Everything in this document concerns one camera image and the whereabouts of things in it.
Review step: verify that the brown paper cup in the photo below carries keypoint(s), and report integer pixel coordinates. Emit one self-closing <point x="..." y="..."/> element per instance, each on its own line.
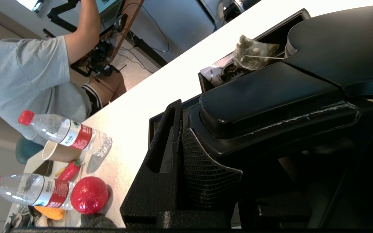
<point x="60" y="153"/>

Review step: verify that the water bottle red cap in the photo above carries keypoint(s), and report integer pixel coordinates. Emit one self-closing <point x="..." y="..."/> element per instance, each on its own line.
<point x="31" y="192"/>
<point x="73" y="136"/>

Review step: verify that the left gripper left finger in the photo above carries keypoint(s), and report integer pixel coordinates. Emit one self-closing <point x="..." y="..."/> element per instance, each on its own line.
<point x="155" y="181"/>

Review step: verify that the black serving tray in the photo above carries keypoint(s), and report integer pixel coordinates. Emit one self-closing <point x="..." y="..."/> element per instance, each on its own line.
<point x="155" y="129"/>

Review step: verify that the grey refrigerator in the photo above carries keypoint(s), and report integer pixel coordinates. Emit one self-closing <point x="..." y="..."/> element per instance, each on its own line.
<point x="180" y="22"/>

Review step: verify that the grey and orange cloth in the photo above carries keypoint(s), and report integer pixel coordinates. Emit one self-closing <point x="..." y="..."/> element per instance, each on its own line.
<point x="97" y="221"/>

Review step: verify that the person in grey t-shirt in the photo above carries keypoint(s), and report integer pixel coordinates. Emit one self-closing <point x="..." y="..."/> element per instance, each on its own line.
<point x="21" y="74"/>

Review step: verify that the pyramid tea bag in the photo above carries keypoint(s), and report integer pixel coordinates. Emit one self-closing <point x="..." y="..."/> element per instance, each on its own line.
<point x="253" y="53"/>

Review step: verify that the orange fruit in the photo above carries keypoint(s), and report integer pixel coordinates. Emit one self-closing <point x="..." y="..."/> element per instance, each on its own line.
<point x="50" y="213"/>

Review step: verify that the black electric kettle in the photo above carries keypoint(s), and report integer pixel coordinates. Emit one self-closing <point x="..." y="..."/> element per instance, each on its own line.
<point x="335" y="38"/>

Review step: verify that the red toy chili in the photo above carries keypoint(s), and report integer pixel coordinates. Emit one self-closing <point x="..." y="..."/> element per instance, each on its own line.
<point x="70" y="170"/>

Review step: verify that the black white tea sachet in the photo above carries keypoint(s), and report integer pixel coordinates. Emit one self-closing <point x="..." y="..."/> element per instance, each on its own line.
<point x="219" y="72"/>

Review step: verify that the wooden desk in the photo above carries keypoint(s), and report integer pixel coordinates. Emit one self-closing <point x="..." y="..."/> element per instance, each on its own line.
<point x="131" y="19"/>

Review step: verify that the black compartment organizer box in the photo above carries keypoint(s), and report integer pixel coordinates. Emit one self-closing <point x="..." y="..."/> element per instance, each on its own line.
<point x="280" y="30"/>

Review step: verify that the red toy tomato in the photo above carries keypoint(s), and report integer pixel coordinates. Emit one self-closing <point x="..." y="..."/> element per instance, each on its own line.
<point x="89" y="195"/>

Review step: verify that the open laptop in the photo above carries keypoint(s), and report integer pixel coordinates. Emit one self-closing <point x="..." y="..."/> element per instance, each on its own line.
<point x="110" y="13"/>

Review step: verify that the teal stool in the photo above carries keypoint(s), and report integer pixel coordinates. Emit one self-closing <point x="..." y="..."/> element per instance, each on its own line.
<point x="28" y="150"/>

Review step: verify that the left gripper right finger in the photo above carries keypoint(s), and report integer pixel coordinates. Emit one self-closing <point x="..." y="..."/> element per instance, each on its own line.
<point x="367" y="168"/>

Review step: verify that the black computer mouse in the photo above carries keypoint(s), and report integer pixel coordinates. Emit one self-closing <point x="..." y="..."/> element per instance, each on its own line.
<point x="121" y="22"/>

